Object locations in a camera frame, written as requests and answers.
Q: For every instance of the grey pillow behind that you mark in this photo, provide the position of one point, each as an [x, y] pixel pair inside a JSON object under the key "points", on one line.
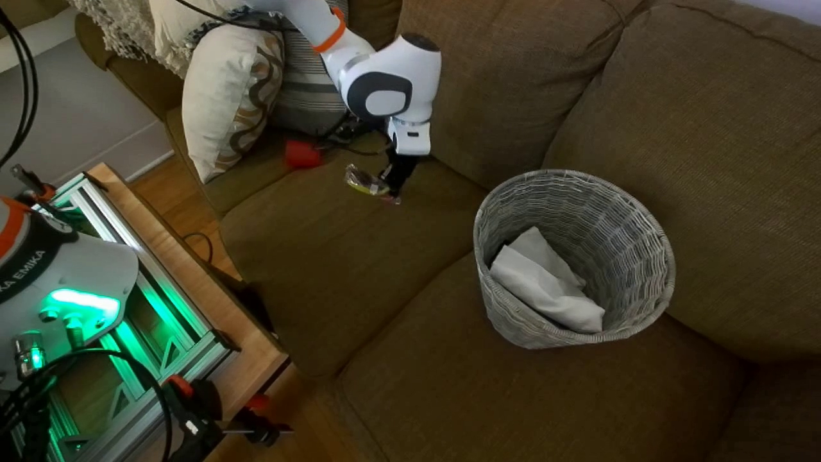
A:
{"points": [[307, 100]]}

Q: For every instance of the red small object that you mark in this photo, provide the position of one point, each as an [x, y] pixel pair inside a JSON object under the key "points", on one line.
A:
{"points": [[304, 154]]}

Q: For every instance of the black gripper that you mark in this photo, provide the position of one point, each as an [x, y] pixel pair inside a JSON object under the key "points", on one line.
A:
{"points": [[397, 176]]}

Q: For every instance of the brown fabric sofa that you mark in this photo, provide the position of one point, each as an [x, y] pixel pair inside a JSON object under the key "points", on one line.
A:
{"points": [[706, 112]]}

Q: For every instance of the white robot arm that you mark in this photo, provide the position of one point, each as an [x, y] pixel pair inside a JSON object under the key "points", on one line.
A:
{"points": [[394, 86]]}

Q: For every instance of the white cloth in basket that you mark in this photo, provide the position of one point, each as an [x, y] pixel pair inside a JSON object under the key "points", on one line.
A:
{"points": [[543, 280]]}

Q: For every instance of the grey woven basket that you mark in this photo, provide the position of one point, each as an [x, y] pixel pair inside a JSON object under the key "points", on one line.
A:
{"points": [[602, 232]]}

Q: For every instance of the grey knitted blanket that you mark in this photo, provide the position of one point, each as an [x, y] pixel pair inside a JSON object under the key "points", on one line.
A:
{"points": [[162, 31]]}

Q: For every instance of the black red clamp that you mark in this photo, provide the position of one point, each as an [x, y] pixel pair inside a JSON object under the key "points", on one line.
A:
{"points": [[197, 406]]}

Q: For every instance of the large cream pillow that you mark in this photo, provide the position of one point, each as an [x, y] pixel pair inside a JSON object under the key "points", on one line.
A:
{"points": [[230, 90]]}

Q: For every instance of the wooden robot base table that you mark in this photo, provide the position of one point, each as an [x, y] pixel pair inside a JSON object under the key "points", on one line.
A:
{"points": [[90, 329]]}

